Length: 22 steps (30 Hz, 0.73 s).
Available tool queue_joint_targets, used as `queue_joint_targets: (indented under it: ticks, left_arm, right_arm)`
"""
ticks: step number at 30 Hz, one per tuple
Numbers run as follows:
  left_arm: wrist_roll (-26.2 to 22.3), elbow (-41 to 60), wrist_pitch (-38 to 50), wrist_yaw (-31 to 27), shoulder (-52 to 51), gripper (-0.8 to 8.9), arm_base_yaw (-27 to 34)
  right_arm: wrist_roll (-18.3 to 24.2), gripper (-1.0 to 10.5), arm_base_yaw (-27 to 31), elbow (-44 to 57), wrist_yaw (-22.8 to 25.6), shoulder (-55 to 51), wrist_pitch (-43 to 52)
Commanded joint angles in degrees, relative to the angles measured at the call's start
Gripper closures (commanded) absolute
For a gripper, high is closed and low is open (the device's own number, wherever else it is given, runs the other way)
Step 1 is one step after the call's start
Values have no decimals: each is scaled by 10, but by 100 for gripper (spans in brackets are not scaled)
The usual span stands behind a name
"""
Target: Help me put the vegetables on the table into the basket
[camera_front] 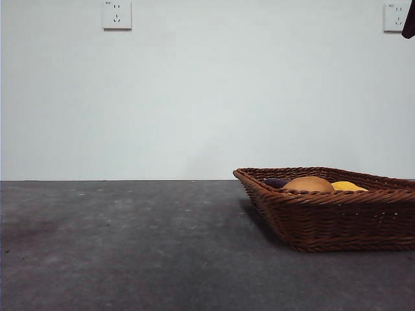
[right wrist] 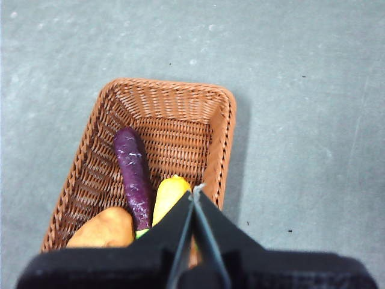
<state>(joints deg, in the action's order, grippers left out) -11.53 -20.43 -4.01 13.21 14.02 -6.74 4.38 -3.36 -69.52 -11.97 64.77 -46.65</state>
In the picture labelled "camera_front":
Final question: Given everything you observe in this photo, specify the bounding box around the purple toy eggplant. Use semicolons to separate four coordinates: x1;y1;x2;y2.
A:
264;178;292;189

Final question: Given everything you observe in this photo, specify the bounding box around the brown toy potato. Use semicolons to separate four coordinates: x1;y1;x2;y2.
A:
282;176;335;193

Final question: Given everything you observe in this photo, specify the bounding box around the brown wicker basket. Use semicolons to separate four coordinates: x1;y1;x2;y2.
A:
232;167;415;253

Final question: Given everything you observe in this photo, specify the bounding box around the yellow ribbed toy vegetable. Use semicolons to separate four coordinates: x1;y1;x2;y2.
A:
330;181;369;192

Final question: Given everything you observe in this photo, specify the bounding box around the white wall socket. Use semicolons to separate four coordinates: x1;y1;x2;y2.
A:
102;1;133;32
383;2;413;33

